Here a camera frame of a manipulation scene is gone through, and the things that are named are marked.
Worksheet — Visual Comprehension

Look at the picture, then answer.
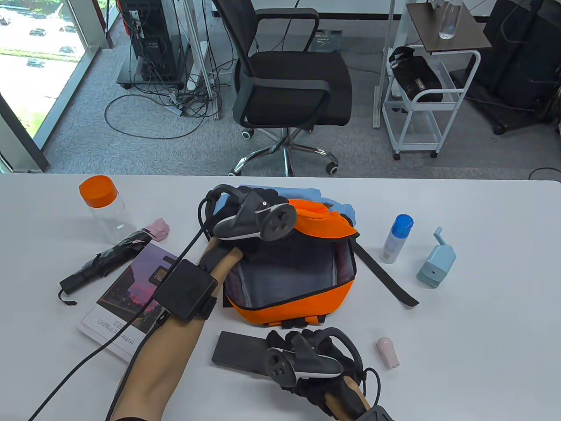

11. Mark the person's right hand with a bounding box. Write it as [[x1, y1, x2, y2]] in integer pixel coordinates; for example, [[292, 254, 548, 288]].
[[266, 328, 373, 414]]

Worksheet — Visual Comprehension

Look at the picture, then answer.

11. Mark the person's left hand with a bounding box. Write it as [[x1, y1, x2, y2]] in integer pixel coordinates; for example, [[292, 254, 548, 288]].
[[209, 186, 299, 262]]

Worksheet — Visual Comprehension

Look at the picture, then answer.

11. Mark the orange and blue school bag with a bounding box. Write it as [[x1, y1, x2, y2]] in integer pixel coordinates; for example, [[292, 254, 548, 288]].
[[217, 186, 420, 330]]

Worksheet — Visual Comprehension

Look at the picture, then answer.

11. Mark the grey pencil case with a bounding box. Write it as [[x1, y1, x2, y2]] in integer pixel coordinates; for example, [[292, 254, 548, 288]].
[[211, 331, 308, 378]]

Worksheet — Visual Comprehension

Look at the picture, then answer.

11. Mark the small pink stapler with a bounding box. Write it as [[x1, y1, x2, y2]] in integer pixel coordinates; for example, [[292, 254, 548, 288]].
[[374, 336, 401, 371]]

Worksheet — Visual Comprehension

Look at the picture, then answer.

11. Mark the white spray can blue cap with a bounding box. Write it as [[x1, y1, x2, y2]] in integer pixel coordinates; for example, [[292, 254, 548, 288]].
[[380, 214, 414, 265]]

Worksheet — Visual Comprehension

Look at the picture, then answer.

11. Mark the book with purple sunset cover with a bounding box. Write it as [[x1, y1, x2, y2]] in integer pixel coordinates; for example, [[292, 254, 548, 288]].
[[78, 243, 181, 363]]

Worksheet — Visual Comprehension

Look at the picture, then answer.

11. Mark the light blue pencil sharpener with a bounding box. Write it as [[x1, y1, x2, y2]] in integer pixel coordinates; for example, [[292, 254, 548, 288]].
[[416, 227, 457, 289]]

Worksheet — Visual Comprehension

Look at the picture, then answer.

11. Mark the person's right forearm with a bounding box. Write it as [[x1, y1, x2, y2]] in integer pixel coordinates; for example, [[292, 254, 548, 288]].
[[324, 377, 371, 416]]

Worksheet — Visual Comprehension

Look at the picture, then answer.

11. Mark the person's left forearm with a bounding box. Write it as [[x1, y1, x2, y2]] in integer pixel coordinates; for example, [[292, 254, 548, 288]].
[[109, 239, 244, 421]]

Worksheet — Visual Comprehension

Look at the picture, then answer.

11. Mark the clear plastic bag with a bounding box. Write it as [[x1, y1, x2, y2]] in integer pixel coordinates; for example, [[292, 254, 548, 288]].
[[309, 30, 343, 53]]

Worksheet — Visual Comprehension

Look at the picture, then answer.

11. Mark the black bag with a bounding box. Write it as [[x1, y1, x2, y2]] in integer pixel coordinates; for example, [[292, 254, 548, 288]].
[[388, 46, 443, 103]]

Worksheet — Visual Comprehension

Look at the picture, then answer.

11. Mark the black left hand controller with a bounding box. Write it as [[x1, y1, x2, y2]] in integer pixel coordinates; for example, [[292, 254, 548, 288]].
[[198, 184, 297, 242]]

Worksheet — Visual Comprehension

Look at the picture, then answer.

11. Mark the black hand controller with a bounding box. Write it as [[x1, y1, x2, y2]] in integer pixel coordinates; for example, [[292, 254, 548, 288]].
[[198, 184, 297, 242], [265, 327, 365, 389]]

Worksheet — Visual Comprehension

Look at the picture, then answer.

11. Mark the black right hand controller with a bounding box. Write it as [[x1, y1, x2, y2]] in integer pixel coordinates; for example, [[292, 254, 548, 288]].
[[265, 327, 365, 389]]

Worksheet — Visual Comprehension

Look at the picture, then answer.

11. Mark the black office chair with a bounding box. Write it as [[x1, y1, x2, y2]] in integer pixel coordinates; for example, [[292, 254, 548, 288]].
[[212, 0, 353, 177]]

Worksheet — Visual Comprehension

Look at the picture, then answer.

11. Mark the clear bottle with orange lid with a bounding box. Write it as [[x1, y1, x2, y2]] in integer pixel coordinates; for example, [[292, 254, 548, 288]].
[[79, 175, 138, 245]]

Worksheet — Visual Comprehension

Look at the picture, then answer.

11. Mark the black and pink folded umbrella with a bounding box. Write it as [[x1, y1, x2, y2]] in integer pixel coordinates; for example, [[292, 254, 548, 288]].
[[58, 218, 171, 307]]

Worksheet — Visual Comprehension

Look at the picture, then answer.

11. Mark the black computer tower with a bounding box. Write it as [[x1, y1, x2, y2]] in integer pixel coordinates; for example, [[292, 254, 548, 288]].
[[116, 0, 193, 90]]

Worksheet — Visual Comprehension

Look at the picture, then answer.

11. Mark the white cart with brown top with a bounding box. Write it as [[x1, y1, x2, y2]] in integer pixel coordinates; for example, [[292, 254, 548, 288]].
[[381, 2, 492, 161]]

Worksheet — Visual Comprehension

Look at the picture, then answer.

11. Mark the clear water bottle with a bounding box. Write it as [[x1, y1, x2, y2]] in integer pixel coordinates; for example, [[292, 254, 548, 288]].
[[439, 0, 463, 40]]

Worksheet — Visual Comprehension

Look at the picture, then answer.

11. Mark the black equipment stand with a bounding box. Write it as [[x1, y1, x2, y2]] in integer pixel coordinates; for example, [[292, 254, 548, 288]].
[[451, 0, 561, 136]]

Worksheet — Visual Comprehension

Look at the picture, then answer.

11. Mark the aluminium frame leg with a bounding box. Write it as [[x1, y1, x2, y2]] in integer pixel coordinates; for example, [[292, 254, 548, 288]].
[[182, 0, 222, 121]]

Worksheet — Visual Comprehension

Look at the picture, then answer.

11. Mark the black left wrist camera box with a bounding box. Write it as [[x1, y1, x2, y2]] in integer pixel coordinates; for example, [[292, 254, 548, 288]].
[[153, 258, 219, 323]]

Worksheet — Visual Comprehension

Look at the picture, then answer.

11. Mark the tangle of black floor cables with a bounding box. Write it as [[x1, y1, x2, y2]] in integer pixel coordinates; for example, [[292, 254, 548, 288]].
[[104, 0, 237, 140]]

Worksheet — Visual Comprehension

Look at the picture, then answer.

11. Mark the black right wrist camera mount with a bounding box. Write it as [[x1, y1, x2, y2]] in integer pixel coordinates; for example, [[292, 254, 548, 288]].
[[352, 405, 395, 421]]

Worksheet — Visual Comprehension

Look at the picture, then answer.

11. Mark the white frame post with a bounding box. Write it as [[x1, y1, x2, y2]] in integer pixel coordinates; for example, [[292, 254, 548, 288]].
[[373, 0, 397, 129]]

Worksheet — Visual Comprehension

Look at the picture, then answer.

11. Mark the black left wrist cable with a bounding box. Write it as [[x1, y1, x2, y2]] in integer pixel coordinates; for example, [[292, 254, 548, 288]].
[[28, 197, 212, 421]]

